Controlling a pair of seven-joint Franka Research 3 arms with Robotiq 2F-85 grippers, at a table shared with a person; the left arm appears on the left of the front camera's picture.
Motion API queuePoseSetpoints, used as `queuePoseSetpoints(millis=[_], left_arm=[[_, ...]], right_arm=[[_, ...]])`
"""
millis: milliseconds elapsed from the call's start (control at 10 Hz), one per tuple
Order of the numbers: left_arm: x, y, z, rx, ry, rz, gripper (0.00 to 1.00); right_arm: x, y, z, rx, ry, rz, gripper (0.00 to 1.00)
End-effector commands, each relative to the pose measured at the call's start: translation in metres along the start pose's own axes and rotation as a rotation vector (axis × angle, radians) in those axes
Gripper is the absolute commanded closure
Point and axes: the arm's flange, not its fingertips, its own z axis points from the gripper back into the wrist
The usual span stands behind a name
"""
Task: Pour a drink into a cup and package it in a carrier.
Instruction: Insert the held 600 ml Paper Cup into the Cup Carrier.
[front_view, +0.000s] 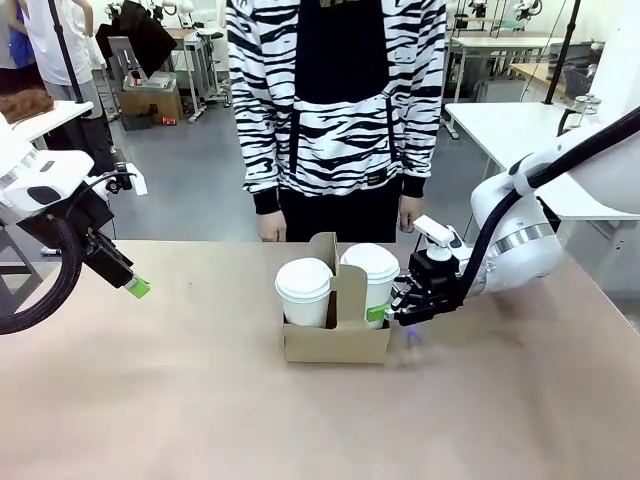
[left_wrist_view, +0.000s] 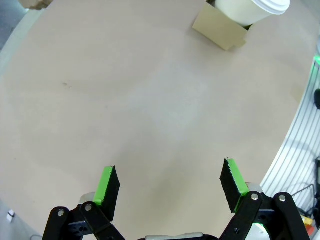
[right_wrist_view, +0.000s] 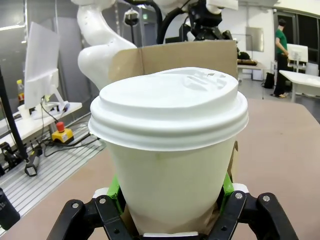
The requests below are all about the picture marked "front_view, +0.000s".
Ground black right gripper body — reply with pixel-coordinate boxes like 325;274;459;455
405;249;464;327

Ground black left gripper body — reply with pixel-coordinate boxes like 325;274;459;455
81;228;135;290

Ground white paper cup with lid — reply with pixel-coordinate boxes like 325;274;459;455
274;256;334;330
339;242;402;331

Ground person's right forearm striped sleeve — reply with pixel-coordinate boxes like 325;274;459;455
227;69;287;217

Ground person's left forearm striped sleeve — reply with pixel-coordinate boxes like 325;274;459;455
398;69;447;200

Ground brown cardboard cup carrier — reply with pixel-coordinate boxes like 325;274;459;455
281;231;392;365

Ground person's left hand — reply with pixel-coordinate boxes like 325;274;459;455
398;195;427;235

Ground person's right hand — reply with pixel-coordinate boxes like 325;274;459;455
258;209;288;243

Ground white paper sheet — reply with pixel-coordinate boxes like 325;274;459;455
123;160;149;197

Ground black trousers of person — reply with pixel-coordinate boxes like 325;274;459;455
276;185;405;244

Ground white table with brown item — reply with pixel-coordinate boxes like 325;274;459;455
0;98;96;147

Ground brown cardboard box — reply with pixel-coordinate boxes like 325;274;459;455
118;85;184;132

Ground large white table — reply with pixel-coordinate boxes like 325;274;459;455
443;101;640;222

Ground brown furry object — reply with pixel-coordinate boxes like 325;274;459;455
0;89;55;123

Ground grey flat box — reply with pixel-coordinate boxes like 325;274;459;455
121;71;177;92

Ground black tripod pole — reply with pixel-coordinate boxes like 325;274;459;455
543;0;582;106
46;0;87;105

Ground bystander in white shirt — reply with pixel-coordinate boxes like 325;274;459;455
22;0;99;87

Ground black hanging cloth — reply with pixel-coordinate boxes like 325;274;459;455
94;0;179;80

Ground glass jar with lid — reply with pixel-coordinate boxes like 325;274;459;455
572;93;602;117

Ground bystander in blue top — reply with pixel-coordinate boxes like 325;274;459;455
0;0;37;70

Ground grey workbench table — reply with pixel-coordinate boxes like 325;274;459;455
448;30;569;104

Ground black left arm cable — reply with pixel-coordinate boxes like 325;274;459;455
0;213;84;336

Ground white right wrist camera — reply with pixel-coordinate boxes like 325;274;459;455
412;215;465;262

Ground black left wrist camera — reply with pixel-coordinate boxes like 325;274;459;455
103;169;137;197

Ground black wire basket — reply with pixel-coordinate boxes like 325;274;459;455
561;66;597;100

